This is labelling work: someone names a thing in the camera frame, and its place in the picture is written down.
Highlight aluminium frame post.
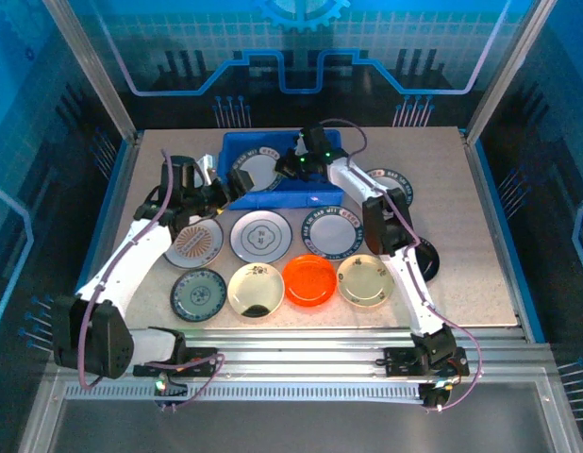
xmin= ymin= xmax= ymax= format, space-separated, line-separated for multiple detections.
xmin=464 ymin=0 xmax=559 ymax=145
xmin=42 ymin=0 xmax=142 ymax=145

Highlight blue-green patterned plate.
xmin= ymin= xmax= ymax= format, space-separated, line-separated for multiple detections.
xmin=170 ymin=267 xmax=228 ymax=324

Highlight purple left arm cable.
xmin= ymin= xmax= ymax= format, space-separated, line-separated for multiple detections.
xmin=76 ymin=149 xmax=226 ymax=414

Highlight white plate dark lettered rim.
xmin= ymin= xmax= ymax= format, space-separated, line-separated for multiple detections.
xmin=300 ymin=206 xmax=367 ymax=261
xmin=229 ymin=145 xmax=286 ymax=193
xmin=366 ymin=167 xmax=415 ymax=209

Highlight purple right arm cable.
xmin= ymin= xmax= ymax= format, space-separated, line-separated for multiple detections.
xmin=319 ymin=118 xmax=484 ymax=414

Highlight black bowl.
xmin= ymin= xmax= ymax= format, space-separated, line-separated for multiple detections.
xmin=411 ymin=237 xmax=441 ymax=283

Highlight grey plate quatrefoil print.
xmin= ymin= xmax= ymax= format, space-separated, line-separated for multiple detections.
xmin=228 ymin=210 xmax=293 ymax=264

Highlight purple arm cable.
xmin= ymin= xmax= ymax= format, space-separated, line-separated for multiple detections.
xmin=319 ymin=118 xmax=484 ymax=414
xmin=76 ymin=149 xmax=226 ymax=414

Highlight cream plate small dark flowers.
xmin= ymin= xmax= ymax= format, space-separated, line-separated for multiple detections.
xmin=336 ymin=253 xmax=395 ymax=309

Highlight cream plate with black blotch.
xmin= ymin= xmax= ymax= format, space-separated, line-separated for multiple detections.
xmin=226 ymin=261 xmax=286 ymax=327

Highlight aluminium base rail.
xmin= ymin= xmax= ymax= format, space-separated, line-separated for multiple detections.
xmin=53 ymin=325 xmax=559 ymax=378

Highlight white plate orange sunburst print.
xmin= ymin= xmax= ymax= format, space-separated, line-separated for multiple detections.
xmin=162 ymin=216 xmax=225 ymax=270

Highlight slotted grey cable duct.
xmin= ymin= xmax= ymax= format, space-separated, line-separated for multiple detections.
xmin=64 ymin=379 xmax=432 ymax=403

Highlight translucent orange-red plate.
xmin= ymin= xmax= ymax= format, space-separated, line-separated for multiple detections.
xmin=281 ymin=253 xmax=339 ymax=308

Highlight blue plastic bin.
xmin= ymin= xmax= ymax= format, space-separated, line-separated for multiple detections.
xmin=217 ymin=129 xmax=345 ymax=211

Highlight aluminium side rail blue edge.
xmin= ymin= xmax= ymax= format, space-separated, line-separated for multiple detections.
xmin=460 ymin=129 xmax=547 ymax=344
xmin=74 ymin=131 xmax=144 ymax=331

